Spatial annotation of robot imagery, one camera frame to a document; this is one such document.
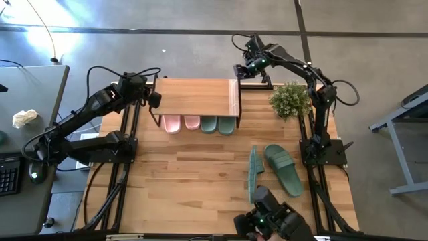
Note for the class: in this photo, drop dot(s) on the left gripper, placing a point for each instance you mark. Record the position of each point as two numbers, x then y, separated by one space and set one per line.
137 88

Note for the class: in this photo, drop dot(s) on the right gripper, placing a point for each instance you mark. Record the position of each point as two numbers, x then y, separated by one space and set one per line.
241 71

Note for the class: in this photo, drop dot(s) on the pink rubber slide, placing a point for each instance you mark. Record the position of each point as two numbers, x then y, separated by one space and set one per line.
171 124
192 122

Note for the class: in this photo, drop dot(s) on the green rubber slide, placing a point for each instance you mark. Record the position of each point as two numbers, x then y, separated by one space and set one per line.
253 167
284 167
226 125
209 124

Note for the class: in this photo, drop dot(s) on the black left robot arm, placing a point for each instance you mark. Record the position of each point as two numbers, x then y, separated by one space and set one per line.
83 110

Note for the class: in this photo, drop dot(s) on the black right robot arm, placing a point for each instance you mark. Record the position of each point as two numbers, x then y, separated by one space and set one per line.
319 117

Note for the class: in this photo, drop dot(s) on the small green potted plant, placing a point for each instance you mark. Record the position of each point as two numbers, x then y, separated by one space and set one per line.
289 100

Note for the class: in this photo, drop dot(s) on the crumpled white tissue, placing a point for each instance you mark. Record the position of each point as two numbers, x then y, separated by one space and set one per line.
25 118

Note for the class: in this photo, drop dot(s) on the black computer mouse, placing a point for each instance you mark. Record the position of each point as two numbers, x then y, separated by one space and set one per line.
36 175

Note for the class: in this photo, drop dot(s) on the small black object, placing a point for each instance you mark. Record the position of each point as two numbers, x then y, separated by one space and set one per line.
2 88

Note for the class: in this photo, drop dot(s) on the black hand-held device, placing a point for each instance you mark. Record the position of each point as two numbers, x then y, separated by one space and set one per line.
267 207

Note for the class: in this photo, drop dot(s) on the green round object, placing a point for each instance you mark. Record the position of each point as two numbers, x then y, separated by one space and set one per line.
2 137

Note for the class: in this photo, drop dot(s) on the black keyboard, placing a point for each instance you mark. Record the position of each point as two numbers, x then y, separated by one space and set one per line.
8 177

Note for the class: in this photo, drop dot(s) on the black round foot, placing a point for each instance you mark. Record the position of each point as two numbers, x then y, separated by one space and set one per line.
49 222

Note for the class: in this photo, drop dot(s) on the dark grey desk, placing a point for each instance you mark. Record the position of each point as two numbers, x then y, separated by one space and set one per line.
26 207

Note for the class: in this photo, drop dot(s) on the person's hand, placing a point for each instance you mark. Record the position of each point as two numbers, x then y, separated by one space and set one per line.
272 238

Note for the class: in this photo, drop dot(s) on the black flat device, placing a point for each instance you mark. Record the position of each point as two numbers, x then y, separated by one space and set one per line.
418 95

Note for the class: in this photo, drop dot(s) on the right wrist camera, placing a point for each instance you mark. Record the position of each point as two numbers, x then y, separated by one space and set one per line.
258 63

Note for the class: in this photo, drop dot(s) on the wooden shelf with black frame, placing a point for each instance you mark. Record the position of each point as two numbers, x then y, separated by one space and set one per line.
194 97

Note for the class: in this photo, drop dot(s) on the silver bracket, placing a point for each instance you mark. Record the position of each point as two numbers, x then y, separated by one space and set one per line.
322 238
123 237

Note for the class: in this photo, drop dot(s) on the black table-level camera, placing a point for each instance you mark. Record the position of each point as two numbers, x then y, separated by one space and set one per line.
218 238

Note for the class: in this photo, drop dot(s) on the grey metal table frame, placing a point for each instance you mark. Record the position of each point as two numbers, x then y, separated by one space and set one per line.
409 189

